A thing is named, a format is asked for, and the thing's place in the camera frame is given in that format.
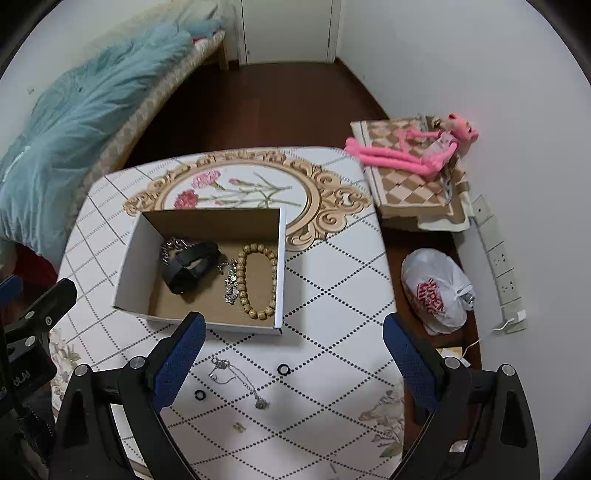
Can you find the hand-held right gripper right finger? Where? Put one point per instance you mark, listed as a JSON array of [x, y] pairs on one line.
[[410, 364]]

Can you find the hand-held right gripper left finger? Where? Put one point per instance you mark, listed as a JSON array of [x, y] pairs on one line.
[[181, 357]]

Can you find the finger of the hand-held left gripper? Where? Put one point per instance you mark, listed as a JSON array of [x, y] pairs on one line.
[[10, 288], [48, 304]]

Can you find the white cardboard box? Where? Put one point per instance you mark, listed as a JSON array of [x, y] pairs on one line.
[[136, 258]]

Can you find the black wristband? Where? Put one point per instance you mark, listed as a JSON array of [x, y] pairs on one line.
[[178, 278]]

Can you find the small gold earrings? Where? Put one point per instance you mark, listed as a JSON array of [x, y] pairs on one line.
[[238, 427]]

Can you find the white plastic bag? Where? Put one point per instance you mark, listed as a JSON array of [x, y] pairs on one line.
[[434, 277]]

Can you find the floral printed tablecloth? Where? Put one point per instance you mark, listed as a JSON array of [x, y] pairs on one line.
[[323, 300]]

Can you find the white power strip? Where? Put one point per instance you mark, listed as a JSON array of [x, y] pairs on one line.
[[501, 264]]

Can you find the fluffy blue blanket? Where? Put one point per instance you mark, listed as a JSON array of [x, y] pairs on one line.
[[69, 129]]

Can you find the checkered brown cushion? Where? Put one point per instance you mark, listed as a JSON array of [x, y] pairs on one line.
[[406, 194]]

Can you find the bed with patterned mattress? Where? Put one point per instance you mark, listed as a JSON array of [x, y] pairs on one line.
[[138, 124]]

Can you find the pink plush toy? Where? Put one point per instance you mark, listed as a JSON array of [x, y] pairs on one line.
[[388, 158]]

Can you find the white door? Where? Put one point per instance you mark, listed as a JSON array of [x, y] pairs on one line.
[[286, 27]]

